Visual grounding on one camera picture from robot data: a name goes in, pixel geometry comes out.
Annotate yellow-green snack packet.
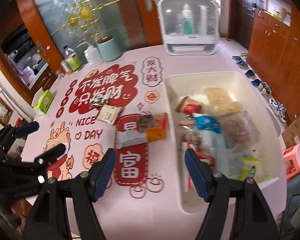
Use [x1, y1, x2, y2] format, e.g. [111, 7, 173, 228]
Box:
[239, 158, 259, 181]

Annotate beige cracker packet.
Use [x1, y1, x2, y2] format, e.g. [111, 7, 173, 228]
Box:
[97, 105, 123, 126]

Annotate brown nut snack clear packet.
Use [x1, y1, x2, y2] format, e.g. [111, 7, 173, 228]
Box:
[89, 95, 109, 109]

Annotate silver grey snack packet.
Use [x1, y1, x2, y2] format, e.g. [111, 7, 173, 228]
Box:
[115, 130, 148, 149]

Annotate blue snack packet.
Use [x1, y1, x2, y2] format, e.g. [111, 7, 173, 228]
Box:
[193, 114, 222, 134]

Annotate orange snack packet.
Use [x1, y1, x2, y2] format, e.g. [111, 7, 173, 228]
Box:
[137, 113, 168, 142]

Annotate pale rice cracker packet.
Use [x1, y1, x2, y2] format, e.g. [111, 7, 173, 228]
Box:
[205, 88, 244, 117]

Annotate red jujube snack packet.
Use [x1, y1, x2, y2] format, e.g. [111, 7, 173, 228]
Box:
[175, 96, 204, 115]

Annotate green tissue pack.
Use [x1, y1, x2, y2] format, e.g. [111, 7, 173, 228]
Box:
[31, 88, 55, 115]

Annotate small glass cup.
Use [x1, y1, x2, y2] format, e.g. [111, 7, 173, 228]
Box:
[55, 69, 65, 79]

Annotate pink plastic stool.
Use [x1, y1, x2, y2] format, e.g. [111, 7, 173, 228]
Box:
[282, 144, 300, 180]

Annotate silver can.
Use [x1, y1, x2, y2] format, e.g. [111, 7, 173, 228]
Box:
[61, 60, 72, 75]

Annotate green label glass bottle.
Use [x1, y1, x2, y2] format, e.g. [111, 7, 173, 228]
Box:
[63, 46, 82, 71]

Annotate pink printed table mat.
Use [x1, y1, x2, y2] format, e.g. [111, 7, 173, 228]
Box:
[21, 38, 288, 240]

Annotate cardboard box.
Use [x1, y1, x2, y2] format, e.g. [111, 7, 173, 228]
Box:
[282, 116, 300, 148]

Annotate white squeeze bottle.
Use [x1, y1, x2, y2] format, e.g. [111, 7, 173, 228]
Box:
[76, 41, 104, 67]

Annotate white plastic storage bin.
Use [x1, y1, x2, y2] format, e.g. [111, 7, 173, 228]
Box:
[162, 70, 282, 215]

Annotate white sneakers pair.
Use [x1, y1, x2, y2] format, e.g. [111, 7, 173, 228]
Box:
[269, 98, 287, 123]

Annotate mint green canister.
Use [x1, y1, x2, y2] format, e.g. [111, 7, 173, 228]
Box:
[97, 35, 122, 62]

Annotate blue slippers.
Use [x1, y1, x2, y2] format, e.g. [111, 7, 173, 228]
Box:
[231, 54, 271, 96]

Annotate wooden cabinet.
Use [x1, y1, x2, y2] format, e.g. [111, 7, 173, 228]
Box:
[248, 2, 300, 123]

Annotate white cosmetics storage box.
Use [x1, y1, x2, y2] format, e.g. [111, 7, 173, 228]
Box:
[153, 0, 220, 56]

